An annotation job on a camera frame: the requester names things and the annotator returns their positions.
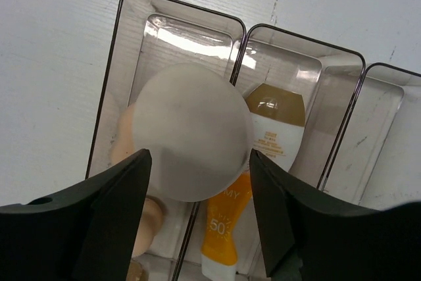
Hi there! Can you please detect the round peach makeup sponge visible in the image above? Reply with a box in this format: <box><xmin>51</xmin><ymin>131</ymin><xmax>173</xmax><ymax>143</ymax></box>
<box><xmin>132</xmin><ymin>196</ymin><xmax>164</xmax><ymax>258</ymax></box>

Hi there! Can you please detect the round beige powder puff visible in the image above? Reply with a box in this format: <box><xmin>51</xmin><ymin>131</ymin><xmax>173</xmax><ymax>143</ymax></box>
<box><xmin>132</xmin><ymin>63</ymin><xmax>253</xmax><ymax>202</ymax></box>

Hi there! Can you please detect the orange sunscreen tube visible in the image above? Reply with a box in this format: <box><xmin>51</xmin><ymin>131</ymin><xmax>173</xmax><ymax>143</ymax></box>
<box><xmin>201</xmin><ymin>171</ymin><xmax>256</xmax><ymax>280</ymax></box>

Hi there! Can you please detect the gourd-shaped peach makeup sponge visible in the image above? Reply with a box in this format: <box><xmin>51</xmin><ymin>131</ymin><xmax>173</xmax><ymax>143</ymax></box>
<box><xmin>110</xmin><ymin>103</ymin><xmax>135</xmax><ymax>166</ymax></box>

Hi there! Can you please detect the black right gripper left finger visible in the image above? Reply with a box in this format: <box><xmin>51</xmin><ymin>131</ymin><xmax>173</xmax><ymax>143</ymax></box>
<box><xmin>1</xmin><ymin>149</ymin><xmax>152</xmax><ymax>280</ymax></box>

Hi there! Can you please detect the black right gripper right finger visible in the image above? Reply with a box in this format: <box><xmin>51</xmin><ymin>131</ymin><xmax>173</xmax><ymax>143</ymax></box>
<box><xmin>250</xmin><ymin>150</ymin><xmax>420</xmax><ymax>280</ymax></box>

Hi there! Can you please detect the white oval sunscreen bottle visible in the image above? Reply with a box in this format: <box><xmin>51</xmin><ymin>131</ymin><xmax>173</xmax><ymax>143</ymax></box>
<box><xmin>245</xmin><ymin>83</ymin><xmax>306</xmax><ymax>171</ymax></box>

